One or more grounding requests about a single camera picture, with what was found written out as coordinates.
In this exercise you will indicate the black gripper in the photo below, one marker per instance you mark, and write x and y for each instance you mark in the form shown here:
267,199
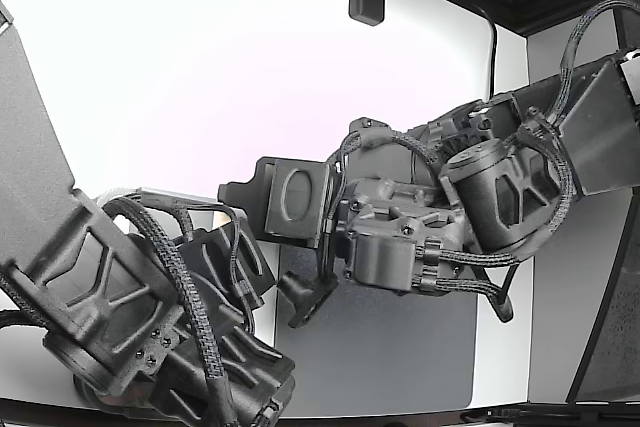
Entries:
385,257
250,372

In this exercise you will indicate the black 3D-printed robot arm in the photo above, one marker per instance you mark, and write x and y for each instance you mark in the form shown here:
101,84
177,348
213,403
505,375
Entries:
600,137
30,122

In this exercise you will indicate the grey work mat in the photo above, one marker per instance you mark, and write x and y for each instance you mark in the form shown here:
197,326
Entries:
380,347

